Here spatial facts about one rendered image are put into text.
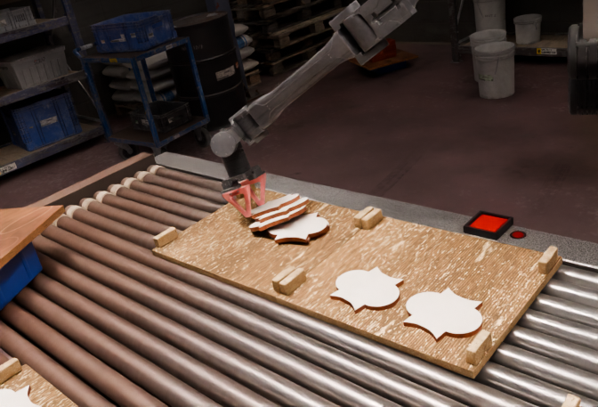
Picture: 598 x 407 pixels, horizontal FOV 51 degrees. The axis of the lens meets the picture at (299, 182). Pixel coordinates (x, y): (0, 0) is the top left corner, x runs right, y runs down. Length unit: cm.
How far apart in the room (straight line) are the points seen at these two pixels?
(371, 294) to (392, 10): 53
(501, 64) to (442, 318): 393
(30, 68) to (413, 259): 459
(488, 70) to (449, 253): 372
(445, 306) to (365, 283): 16
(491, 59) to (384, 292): 384
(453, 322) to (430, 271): 17
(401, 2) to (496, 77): 373
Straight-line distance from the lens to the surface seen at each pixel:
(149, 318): 130
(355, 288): 118
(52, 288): 155
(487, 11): 593
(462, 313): 110
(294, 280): 122
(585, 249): 132
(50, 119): 564
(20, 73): 550
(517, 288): 117
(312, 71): 133
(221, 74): 521
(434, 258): 126
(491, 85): 495
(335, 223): 143
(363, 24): 125
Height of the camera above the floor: 161
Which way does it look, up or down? 24 degrees down
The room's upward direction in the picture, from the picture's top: 11 degrees counter-clockwise
